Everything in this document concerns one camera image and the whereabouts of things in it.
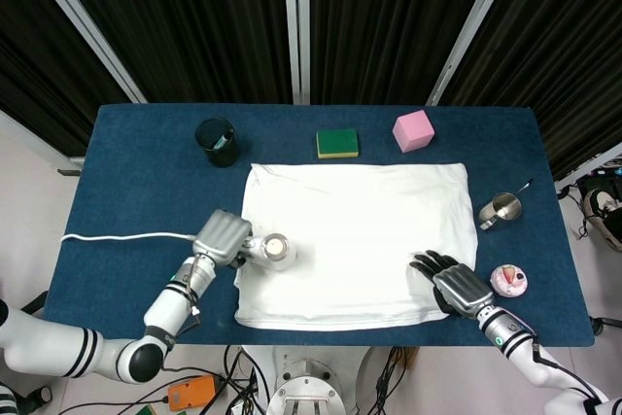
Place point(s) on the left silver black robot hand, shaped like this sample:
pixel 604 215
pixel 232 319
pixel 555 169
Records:
pixel 221 237

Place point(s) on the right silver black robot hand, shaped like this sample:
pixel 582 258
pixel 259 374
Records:
pixel 461 288

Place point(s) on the white handheld steamer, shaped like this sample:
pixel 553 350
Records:
pixel 277 252

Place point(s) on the white cloth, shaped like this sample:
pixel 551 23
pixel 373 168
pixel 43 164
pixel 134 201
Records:
pixel 359 220

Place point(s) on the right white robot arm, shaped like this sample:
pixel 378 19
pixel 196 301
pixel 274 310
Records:
pixel 529 356

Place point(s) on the silver robot base column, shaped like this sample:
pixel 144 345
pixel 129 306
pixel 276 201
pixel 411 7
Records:
pixel 308 381

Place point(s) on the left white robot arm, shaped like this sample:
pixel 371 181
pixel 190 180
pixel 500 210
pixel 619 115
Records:
pixel 165 308

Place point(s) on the pink toy cake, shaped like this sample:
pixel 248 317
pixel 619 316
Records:
pixel 507 281

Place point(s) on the black mesh pen holder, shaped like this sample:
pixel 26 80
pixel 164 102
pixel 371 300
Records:
pixel 221 155

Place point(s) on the stainless steel cup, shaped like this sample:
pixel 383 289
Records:
pixel 500 208

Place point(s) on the blue table cover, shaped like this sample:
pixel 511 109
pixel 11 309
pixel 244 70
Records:
pixel 146 182

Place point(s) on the green yellow sponge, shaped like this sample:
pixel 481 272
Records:
pixel 337 143

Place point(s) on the orange device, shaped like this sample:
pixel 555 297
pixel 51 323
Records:
pixel 192 393

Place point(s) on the black white shoe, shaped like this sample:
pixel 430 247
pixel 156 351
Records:
pixel 605 216

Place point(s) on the pink foam cube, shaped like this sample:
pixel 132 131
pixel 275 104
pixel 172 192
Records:
pixel 413 133

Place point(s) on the black curtain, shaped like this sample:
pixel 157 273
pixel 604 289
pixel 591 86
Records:
pixel 204 21

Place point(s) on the white frame post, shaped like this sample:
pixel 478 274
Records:
pixel 478 21
pixel 297 21
pixel 82 21

